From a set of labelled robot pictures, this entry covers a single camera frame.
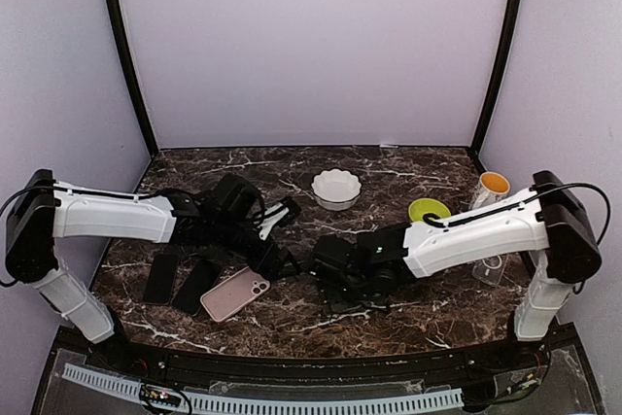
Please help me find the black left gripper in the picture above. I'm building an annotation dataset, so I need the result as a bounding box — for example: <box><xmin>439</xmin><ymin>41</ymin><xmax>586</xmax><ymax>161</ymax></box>
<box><xmin>212</xmin><ymin>215</ymin><xmax>302</xmax><ymax>282</ymax></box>

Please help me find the pink phone case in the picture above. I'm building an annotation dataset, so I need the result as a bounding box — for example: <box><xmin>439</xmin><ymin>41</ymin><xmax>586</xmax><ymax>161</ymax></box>
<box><xmin>199</xmin><ymin>267</ymin><xmax>271</xmax><ymax>323</ymax></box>

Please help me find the black smartphone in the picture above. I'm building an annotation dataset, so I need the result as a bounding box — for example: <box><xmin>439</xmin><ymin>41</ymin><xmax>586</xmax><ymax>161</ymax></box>
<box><xmin>171</xmin><ymin>259</ymin><xmax>223</xmax><ymax>316</ymax></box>
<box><xmin>142</xmin><ymin>254</ymin><xmax>180</xmax><ymax>305</ymax></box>

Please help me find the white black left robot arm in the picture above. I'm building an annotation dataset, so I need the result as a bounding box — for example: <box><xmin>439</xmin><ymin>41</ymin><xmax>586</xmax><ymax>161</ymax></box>
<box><xmin>1</xmin><ymin>169</ymin><xmax>300</xmax><ymax>372</ymax></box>

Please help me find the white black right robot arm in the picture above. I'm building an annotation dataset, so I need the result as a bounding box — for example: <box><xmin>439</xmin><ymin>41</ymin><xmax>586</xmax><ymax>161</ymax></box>
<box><xmin>307</xmin><ymin>170</ymin><xmax>603</xmax><ymax>370</ymax></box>

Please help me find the clear magsafe phone case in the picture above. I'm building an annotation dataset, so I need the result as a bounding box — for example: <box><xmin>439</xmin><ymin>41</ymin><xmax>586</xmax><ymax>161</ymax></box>
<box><xmin>471</xmin><ymin>256</ymin><xmax>507</xmax><ymax>287</ymax></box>

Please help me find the white scalloped bowl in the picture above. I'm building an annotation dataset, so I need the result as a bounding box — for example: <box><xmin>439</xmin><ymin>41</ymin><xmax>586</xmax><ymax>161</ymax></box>
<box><xmin>311</xmin><ymin>168</ymin><xmax>362</xmax><ymax>212</ymax></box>

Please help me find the green bowl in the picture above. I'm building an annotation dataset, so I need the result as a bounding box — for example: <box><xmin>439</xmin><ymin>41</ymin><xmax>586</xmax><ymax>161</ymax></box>
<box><xmin>408</xmin><ymin>197</ymin><xmax>451</xmax><ymax>222</ymax></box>

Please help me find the white mug yellow inside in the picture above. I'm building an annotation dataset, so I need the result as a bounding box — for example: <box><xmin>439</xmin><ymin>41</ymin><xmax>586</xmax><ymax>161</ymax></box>
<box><xmin>469</xmin><ymin>172</ymin><xmax>510</xmax><ymax>210</ymax></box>

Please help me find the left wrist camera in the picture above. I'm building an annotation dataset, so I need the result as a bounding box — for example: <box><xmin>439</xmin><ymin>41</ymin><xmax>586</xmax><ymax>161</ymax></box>
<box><xmin>259</xmin><ymin>196</ymin><xmax>301</xmax><ymax>240</ymax></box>

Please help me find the black front table rail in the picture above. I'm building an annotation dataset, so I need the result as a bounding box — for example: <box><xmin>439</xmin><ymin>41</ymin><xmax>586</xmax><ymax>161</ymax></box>
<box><xmin>52</xmin><ymin>327</ymin><xmax>579</xmax><ymax>392</ymax></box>

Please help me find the white slotted cable duct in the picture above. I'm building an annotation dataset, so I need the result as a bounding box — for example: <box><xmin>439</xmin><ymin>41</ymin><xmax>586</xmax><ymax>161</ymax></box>
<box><xmin>61</xmin><ymin>363</ymin><xmax>464</xmax><ymax>414</ymax></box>

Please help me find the black left corner post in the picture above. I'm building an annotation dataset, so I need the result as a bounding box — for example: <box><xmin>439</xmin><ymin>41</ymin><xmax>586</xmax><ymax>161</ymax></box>
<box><xmin>105</xmin><ymin>0</ymin><xmax>159</xmax><ymax>158</ymax></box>

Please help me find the black corner post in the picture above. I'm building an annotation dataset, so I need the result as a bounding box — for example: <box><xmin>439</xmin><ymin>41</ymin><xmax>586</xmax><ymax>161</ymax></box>
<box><xmin>105</xmin><ymin>0</ymin><xmax>159</xmax><ymax>158</ymax></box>
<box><xmin>469</xmin><ymin>0</ymin><xmax>521</xmax><ymax>156</ymax></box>

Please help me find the black right corner post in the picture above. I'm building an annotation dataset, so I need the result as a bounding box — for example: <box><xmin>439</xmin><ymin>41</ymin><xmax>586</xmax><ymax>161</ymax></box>
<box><xmin>469</xmin><ymin>0</ymin><xmax>521</xmax><ymax>156</ymax></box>

